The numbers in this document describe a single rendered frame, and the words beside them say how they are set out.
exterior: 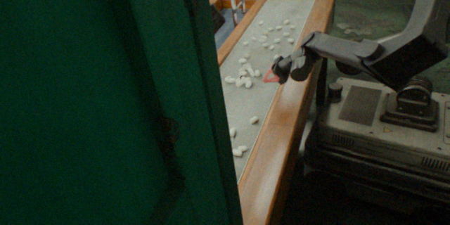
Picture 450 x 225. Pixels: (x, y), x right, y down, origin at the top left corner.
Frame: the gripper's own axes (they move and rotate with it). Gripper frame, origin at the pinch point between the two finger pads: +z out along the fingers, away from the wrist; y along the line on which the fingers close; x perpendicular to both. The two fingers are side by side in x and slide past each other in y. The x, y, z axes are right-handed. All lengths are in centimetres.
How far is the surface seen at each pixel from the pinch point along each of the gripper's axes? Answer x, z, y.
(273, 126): 9.5, -1.4, 17.5
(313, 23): 10, -2, -66
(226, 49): -13.3, 26.2, -32.5
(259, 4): -13, 26, -91
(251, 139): 7.5, 5.0, 23.0
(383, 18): 98, 11, -253
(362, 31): 86, 25, -219
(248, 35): -8, 24, -54
